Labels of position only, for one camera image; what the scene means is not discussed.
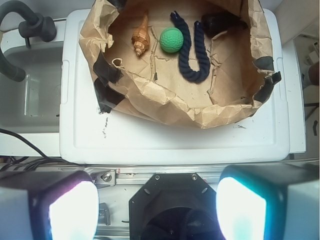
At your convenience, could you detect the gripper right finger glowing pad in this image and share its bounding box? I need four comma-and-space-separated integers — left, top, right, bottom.
215, 163, 320, 240

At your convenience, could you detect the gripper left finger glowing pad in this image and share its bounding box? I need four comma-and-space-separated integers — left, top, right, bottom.
0, 170, 99, 240

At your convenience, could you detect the dark mussel shell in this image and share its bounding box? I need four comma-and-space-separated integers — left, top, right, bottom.
201, 11, 248, 38

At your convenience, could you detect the white plastic cooler lid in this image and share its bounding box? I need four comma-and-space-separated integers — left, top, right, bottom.
59, 9, 290, 166

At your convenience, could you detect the white sink basin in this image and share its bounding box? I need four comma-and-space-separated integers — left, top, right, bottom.
0, 39, 66, 133

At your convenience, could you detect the crumpled brown paper bag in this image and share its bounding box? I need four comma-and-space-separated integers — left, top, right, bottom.
79, 0, 281, 129

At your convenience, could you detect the black faucet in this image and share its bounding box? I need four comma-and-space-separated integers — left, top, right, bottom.
0, 0, 57, 82

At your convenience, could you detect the brown spiral seashell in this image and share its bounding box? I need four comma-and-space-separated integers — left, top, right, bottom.
131, 10, 151, 57

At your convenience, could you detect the green dimpled ball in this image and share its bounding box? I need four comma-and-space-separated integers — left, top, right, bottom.
159, 27, 184, 53

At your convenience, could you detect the black cable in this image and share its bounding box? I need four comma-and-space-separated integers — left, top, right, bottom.
0, 127, 86, 173

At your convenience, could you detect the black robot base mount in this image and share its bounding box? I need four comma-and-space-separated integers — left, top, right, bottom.
128, 173, 224, 240

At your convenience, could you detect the navy blue rope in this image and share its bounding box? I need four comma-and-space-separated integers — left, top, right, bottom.
170, 10, 211, 85

